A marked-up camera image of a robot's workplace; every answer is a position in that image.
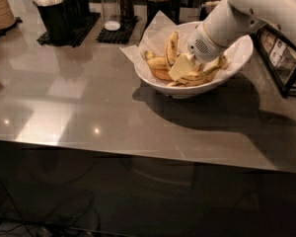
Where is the black holder with wooden sticks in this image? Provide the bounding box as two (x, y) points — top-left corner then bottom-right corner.
(146, 0), (181, 26)

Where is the black napkin holder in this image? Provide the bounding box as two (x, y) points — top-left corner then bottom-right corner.
(199, 0), (221, 21)

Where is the clear salt shaker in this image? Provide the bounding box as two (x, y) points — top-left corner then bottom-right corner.
(101, 0), (120, 32)

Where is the white ceramic bowl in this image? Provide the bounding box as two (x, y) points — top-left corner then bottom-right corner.
(133, 22), (254, 99)

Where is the orange lower banana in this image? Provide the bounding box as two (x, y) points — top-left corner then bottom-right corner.
(151, 68), (172, 81)

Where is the dark pepper grinder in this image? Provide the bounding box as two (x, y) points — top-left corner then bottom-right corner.
(118, 0), (134, 23)

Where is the right small banana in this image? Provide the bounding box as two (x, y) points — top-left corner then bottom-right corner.
(168, 54), (228, 87)

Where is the black cup with white cutlery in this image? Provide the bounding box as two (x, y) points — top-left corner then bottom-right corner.
(33, 0), (71, 44)

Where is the long spotted front banana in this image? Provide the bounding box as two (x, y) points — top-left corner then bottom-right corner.
(165, 32), (206, 87)

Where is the black grid mat centre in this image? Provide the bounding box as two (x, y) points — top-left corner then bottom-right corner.
(96, 17), (138, 44)

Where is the black grid mat left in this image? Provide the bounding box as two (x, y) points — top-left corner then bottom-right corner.
(37, 12), (101, 47)

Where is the white paper bowl liner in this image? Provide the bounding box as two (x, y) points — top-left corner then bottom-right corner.
(122, 12), (254, 92)

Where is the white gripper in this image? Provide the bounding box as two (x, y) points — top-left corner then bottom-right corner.
(169, 0), (264, 81)

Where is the black grid mat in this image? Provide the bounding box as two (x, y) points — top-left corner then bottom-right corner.
(96, 17), (138, 44)
(37, 12), (101, 47)

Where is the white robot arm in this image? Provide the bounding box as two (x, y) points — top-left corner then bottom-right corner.
(186, 0), (296, 62)

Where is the black tray with packets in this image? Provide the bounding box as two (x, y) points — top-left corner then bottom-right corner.
(253, 26), (296, 97)

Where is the curved back banana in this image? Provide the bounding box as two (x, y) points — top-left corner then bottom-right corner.
(144, 50), (177, 70)

